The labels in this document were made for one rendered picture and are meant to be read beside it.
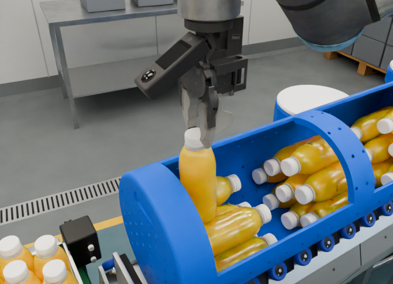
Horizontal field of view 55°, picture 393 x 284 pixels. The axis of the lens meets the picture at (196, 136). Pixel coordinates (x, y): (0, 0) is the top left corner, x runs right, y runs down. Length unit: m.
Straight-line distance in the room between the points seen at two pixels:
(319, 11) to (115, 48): 3.65
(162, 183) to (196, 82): 0.19
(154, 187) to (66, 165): 2.29
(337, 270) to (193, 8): 0.75
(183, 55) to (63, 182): 2.28
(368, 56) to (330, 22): 3.98
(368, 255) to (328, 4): 0.77
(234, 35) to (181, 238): 0.32
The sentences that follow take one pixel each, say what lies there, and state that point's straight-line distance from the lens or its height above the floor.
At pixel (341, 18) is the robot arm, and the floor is 1.52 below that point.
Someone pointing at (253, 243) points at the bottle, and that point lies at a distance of 0.78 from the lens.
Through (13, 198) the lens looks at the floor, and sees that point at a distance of 2.74.
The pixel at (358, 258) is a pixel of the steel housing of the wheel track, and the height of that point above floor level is 0.87.
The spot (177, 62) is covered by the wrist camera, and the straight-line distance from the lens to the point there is 0.54.
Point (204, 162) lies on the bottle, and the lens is 0.64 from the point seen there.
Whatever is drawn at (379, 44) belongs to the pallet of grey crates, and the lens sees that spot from 4.39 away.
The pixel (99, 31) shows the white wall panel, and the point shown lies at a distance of 4.00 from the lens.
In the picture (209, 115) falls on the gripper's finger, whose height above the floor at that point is 1.37.
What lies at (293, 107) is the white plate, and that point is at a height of 1.04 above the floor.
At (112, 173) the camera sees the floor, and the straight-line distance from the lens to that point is 2.74.
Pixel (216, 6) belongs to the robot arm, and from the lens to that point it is 0.52.
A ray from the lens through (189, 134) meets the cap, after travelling 0.64.
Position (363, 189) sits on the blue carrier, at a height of 1.14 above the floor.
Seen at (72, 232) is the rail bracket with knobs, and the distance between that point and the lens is 0.93.
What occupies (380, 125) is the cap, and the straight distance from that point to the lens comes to 1.09.
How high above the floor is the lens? 1.65
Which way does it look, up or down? 32 degrees down
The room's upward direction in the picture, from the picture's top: straight up
